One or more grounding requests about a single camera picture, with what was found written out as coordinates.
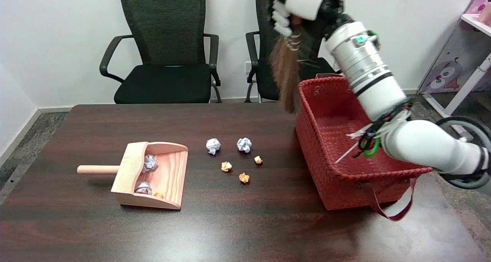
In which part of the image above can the brown straw hand broom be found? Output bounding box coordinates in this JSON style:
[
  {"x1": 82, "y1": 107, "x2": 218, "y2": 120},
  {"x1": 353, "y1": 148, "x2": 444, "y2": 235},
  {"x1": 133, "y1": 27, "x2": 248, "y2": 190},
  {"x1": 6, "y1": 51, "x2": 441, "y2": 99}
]
[{"x1": 269, "y1": 16, "x2": 307, "y2": 115}]

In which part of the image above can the wooden dustpan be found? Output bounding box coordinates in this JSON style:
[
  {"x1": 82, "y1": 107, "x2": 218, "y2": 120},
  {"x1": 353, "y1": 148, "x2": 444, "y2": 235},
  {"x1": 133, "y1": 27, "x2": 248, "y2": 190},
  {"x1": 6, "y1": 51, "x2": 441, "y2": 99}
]
[{"x1": 77, "y1": 141, "x2": 189, "y2": 210}]

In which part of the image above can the black mesh office chair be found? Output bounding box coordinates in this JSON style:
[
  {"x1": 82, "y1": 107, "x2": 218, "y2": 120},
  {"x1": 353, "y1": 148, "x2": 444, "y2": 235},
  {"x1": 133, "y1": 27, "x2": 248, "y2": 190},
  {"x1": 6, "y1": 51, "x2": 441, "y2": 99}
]
[
  {"x1": 99, "y1": 0, "x2": 222, "y2": 104},
  {"x1": 245, "y1": 0, "x2": 342, "y2": 103}
]

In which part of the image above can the red woven basket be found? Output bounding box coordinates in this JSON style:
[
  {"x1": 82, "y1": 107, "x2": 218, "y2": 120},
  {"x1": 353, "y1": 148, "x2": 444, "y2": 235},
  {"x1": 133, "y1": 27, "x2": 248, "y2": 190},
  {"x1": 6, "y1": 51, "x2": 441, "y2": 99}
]
[{"x1": 295, "y1": 73, "x2": 435, "y2": 222}]

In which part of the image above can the pink owl print shelf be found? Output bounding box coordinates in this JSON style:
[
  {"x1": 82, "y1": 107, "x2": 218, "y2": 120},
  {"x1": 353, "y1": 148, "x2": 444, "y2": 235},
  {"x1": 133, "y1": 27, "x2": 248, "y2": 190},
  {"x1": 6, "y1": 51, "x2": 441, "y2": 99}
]
[{"x1": 417, "y1": 0, "x2": 491, "y2": 94}]

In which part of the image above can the pink cup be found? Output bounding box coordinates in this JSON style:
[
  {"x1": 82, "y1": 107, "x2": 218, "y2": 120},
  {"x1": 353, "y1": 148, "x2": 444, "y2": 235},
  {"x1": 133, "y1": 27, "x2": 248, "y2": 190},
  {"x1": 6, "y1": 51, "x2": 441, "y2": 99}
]
[{"x1": 478, "y1": 3, "x2": 491, "y2": 25}]

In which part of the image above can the white metal stand leg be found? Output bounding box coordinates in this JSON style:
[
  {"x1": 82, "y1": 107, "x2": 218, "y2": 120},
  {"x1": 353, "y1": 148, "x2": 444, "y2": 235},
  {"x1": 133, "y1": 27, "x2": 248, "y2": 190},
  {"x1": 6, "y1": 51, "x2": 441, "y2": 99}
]
[{"x1": 423, "y1": 54, "x2": 491, "y2": 140}]

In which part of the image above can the black green wire bundle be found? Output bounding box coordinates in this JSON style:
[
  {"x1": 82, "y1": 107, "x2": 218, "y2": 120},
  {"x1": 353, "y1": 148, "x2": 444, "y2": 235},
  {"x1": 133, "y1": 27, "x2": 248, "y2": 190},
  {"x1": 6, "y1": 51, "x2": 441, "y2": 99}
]
[{"x1": 334, "y1": 101, "x2": 413, "y2": 165}]

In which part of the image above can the black robot cable conduit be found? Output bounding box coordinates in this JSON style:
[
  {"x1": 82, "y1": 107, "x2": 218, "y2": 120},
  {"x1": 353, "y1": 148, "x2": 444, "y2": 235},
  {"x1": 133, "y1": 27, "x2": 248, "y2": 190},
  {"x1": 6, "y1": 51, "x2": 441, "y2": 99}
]
[{"x1": 435, "y1": 116, "x2": 491, "y2": 189}]

